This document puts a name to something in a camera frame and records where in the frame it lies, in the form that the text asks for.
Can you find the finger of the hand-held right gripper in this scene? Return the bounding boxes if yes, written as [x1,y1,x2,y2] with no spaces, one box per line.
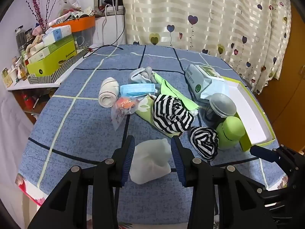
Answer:
[250,145,305,176]

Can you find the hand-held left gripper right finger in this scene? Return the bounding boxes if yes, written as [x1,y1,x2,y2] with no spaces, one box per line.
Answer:
[170,136,278,229]

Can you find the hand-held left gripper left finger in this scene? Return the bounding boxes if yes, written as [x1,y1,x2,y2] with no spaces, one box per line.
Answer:
[27,135,135,229]

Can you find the white cloth bundle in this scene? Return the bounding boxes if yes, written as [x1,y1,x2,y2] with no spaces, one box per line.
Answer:
[129,138,172,185]

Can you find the small black white striped sock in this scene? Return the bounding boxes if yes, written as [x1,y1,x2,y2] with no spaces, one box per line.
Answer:
[190,126,220,161]

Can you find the green-edged white box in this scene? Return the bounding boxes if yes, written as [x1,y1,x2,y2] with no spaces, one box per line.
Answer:
[220,76,277,152]

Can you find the large black white striped sock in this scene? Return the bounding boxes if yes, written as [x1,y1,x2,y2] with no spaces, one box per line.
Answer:
[152,94,199,134]

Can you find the clear bag with orange toy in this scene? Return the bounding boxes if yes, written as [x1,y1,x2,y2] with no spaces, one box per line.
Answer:
[111,96,140,131]

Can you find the blue face mask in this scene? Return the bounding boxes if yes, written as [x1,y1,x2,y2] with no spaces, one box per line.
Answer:
[120,83,158,99]

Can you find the light green cloth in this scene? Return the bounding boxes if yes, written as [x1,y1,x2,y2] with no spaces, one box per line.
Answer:
[138,73,200,126]

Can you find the grey sock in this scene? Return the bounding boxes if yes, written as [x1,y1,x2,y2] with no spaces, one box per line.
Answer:
[129,66,158,85]

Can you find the green plastic jar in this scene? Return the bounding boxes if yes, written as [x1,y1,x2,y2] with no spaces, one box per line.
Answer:
[216,116,246,150]

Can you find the clear plastic jar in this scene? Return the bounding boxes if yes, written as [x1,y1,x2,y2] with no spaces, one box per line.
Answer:
[204,93,238,127]

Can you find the wooden door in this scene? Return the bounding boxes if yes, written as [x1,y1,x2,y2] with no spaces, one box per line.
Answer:
[257,3,305,153]

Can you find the wet wipes pack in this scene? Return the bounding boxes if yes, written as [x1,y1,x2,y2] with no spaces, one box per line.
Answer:
[184,64,230,101]

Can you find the striped cardboard tray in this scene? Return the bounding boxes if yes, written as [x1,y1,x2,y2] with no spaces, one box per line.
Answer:
[28,46,89,84]

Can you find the red bottle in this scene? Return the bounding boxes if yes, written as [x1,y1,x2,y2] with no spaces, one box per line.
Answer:
[22,93,34,109]

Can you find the white side table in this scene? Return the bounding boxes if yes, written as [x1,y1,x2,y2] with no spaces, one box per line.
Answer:
[6,43,102,91]

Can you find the green cardboard box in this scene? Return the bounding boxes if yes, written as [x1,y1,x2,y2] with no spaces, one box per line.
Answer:
[26,39,77,76]

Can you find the clear storage bin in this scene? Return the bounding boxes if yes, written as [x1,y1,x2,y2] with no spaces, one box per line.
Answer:
[73,27,95,48]

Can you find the white blue tissue box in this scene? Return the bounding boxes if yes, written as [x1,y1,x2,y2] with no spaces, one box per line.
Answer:
[44,25,72,46]

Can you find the orange box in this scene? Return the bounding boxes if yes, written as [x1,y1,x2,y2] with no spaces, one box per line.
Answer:
[51,16,96,33]

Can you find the heart print striped curtain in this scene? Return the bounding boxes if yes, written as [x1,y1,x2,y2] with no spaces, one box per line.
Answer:
[116,0,292,94]

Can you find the dark glass jar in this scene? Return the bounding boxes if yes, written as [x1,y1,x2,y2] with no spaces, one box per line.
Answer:
[15,26,26,49]

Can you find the dried purple branches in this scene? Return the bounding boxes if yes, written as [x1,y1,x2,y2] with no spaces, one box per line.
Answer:
[22,0,61,30]

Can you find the black cable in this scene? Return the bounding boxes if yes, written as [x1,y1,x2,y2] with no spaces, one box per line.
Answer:
[83,0,126,59]

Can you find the white cable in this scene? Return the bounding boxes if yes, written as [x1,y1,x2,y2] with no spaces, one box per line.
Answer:
[101,3,118,46]

